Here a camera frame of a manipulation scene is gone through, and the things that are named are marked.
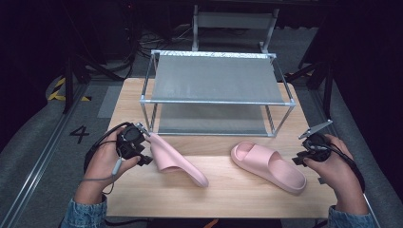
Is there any black tripod stand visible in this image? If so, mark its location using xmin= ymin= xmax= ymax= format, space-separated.
xmin=284 ymin=58 xmax=336 ymax=121
xmin=61 ymin=55 xmax=125 ymax=115

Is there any orange strip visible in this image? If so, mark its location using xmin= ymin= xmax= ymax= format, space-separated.
xmin=202 ymin=218 xmax=221 ymax=228

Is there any black cable under table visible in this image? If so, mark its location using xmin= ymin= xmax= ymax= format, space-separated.
xmin=104 ymin=218 xmax=150 ymax=228

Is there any person's right hand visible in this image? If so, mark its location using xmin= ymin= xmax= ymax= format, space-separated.
xmin=302 ymin=133 xmax=370 ymax=216

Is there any pink foam slipper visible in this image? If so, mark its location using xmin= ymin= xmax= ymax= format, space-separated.
xmin=147 ymin=132 xmax=210 ymax=188
xmin=230 ymin=141 xmax=308 ymax=196

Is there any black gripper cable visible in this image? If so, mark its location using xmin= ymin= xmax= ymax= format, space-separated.
xmin=83 ymin=121 xmax=132 ymax=175
xmin=312 ymin=142 xmax=367 ymax=194

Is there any bundle of black floor cables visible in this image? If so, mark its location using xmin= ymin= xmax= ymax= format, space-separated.
xmin=125 ymin=27 xmax=198 ymax=75

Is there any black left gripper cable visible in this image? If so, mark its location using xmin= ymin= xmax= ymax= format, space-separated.
xmin=83 ymin=121 xmax=132 ymax=175

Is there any person's left hand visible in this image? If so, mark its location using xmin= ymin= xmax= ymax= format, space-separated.
xmin=73 ymin=127 xmax=143 ymax=205

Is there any metal floor rail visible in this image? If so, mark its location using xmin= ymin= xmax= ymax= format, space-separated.
xmin=310 ymin=88 xmax=383 ymax=228
xmin=0 ymin=84 xmax=91 ymax=228

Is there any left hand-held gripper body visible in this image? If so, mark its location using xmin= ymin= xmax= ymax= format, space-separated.
xmin=115 ymin=122 xmax=152 ymax=161

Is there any grey metal shoe rack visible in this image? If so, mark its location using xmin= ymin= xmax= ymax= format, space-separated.
xmin=139 ymin=49 xmax=297 ymax=138

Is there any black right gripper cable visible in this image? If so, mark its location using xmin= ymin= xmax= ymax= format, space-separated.
xmin=312 ymin=142 xmax=367 ymax=194

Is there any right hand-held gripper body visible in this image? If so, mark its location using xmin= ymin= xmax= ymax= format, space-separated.
xmin=297 ymin=119 xmax=334 ymax=163

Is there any grey metal frame stand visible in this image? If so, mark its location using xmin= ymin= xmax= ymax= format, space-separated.
xmin=191 ymin=4 xmax=280 ymax=55

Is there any grey cord with plug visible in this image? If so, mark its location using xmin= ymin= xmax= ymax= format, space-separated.
xmin=82 ymin=156 xmax=125 ymax=196

